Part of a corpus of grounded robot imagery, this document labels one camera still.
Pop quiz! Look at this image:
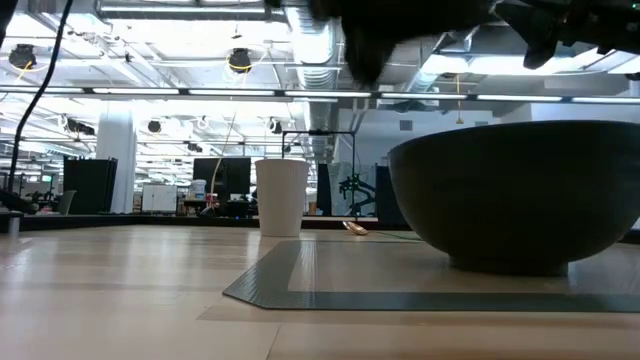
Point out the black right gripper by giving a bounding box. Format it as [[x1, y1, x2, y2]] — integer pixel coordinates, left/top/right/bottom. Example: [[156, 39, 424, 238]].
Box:
[[305, 0, 569, 87]]

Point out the gold spoon with teal handle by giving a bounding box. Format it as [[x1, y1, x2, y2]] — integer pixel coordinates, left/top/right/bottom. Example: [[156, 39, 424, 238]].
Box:
[[342, 220, 424, 242]]

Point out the black bowl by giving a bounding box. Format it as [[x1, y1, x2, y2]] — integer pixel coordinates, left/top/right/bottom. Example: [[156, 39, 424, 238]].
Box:
[[387, 120, 640, 277]]

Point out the white ribbed paper cup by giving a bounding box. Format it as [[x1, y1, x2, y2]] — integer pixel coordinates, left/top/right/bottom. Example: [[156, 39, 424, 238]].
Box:
[[254, 158, 312, 238]]

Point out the long ceiling light strip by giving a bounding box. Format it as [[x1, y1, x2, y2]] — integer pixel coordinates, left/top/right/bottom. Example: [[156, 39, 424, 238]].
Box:
[[0, 86, 640, 105]]

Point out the black computer monitor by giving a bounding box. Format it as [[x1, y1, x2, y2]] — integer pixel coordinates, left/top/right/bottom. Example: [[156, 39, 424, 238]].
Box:
[[192, 157, 253, 202]]

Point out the grey-bordered clear placemat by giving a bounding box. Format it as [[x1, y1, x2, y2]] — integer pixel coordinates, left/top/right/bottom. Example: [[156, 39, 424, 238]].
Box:
[[222, 239, 640, 314]]

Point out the white cabinet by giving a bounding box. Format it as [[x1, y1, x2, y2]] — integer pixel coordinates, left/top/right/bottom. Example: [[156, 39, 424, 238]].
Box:
[[141, 183, 179, 214]]

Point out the white round pillar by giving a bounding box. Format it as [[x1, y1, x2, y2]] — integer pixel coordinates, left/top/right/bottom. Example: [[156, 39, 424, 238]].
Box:
[[95, 107, 138, 215]]

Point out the black partition panel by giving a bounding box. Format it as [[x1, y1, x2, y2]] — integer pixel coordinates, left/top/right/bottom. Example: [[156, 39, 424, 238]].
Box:
[[62, 156, 119, 216]]

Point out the grey office chair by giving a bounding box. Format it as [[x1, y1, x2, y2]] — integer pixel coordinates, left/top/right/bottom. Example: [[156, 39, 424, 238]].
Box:
[[56, 189, 78, 216]]

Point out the silver ventilation duct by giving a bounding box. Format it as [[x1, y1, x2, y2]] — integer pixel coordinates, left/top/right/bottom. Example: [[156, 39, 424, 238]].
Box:
[[285, 5, 343, 164]]

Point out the black metal frame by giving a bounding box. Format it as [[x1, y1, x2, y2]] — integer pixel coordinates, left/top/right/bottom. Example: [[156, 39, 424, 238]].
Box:
[[280, 130, 358, 217]]

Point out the black ceiling cord reel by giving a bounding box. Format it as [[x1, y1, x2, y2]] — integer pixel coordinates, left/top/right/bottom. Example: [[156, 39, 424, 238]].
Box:
[[228, 47, 253, 75], [7, 43, 38, 71]]

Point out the black table edge rail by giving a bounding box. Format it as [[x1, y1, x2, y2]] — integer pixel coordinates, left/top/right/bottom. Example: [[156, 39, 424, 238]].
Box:
[[0, 213, 381, 233]]

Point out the black hanging cable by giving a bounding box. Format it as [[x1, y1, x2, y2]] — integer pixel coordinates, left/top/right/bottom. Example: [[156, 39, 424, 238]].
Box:
[[6, 0, 75, 194]]

